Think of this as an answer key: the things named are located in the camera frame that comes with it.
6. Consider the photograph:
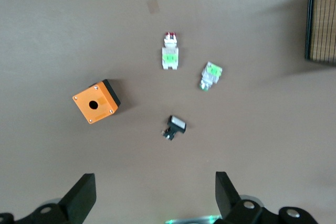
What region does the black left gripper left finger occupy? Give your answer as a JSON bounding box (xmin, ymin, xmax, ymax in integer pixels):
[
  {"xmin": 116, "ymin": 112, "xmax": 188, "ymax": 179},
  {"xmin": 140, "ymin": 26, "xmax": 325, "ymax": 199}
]
[{"xmin": 0, "ymin": 173, "xmax": 97, "ymax": 224}]

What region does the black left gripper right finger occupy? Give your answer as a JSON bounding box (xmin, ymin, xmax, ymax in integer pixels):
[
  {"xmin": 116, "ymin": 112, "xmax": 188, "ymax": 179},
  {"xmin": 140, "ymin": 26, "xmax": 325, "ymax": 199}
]
[{"xmin": 215, "ymin": 171, "xmax": 319, "ymax": 224}]

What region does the red push button switch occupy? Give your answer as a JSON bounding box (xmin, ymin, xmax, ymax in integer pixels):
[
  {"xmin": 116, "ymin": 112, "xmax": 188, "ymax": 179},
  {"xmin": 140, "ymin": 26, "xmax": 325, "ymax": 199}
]
[{"xmin": 160, "ymin": 31, "xmax": 180, "ymax": 71}]

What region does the black white square button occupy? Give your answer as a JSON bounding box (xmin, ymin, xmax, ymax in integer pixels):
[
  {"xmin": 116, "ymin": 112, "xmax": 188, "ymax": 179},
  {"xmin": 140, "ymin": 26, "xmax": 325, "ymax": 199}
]
[{"xmin": 160, "ymin": 114, "xmax": 188, "ymax": 142}]

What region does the orange black button box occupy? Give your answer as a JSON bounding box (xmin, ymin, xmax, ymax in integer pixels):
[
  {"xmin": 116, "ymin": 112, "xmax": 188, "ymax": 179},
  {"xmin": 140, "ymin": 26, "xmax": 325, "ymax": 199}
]
[{"xmin": 72, "ymin": 78, "xmax": 122, "ymax": 125}]

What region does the wooden board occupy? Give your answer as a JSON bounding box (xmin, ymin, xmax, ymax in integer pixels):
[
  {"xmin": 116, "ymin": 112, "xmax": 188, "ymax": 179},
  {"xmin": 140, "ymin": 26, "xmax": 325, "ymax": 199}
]
[{"xmin": 313, "ymin": 0, "xmax": 336, "ymax": 64}]

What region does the clear tape patch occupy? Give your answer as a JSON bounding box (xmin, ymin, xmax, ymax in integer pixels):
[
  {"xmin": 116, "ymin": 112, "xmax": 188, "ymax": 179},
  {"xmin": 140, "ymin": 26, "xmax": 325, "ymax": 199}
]
[{"xmin": 146, "ymin": 0, "xmax": 161, "ymax": 15}]

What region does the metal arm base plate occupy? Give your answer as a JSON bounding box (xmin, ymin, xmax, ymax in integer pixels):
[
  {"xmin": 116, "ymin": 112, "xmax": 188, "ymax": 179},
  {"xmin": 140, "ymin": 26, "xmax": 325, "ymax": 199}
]
[{"xmin": 164, "ymin": 214, "xmax": 223, "ymax": 224}]

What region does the green push button switch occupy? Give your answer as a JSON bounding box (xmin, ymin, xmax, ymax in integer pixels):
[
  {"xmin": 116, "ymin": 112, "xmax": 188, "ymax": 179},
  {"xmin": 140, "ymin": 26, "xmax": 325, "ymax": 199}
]
[{"xmin": 197, "ymin": 61, "xmax": 224, "ymax": 92}]

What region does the black wire basket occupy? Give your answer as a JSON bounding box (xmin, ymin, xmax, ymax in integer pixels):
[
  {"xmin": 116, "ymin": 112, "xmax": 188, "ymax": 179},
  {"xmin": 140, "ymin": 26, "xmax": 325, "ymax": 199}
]
[{"xmin": 304, "ymin": 0, "xmax": 336, "ymax": 67}]

